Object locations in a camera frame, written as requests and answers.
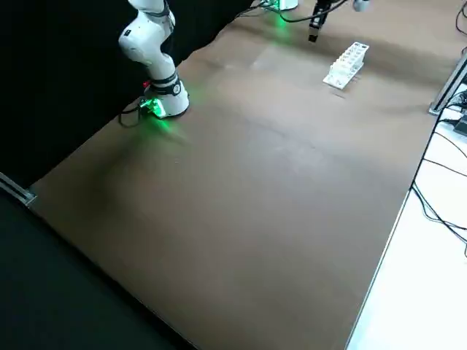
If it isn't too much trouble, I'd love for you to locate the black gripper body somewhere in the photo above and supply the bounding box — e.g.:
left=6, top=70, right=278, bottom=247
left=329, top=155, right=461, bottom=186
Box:
left=312, top=0, right=346, bottom=21

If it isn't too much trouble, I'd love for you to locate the white test tube rack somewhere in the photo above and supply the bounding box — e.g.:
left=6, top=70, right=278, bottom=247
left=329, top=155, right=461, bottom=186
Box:
left=323, top=41, right=370, bottom=91

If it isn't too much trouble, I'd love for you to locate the small black adapter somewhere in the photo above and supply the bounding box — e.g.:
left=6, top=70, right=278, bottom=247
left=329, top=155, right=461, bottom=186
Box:
left=452, top=115, right=467, bottom=139

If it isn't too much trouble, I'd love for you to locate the white side desk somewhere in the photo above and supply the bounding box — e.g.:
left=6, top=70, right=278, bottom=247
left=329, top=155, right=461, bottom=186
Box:
left=344, top=105, right=467, bottom=350

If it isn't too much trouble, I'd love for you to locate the black arm foot cable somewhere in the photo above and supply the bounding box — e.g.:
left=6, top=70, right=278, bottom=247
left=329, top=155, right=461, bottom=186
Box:
left=233, top=0, right=317, bottom=23
left=119, top=98, right=149, bottom=128

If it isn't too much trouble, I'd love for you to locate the aluminium post with bracket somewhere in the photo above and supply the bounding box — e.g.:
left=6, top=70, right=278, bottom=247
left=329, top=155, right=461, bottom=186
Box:
left=428, top=50, right=467, bottom=117

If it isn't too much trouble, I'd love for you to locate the black desk cable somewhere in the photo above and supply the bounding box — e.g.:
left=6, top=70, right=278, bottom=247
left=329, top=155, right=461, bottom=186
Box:
left=411, top=118, right=467, bottom=258
left=436, top=131, right=467, bottom=158

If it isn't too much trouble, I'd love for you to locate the aluminium frame post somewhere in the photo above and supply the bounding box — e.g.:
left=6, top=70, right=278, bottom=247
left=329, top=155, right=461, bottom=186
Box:
left=0, top=171, right=38, bottom=209

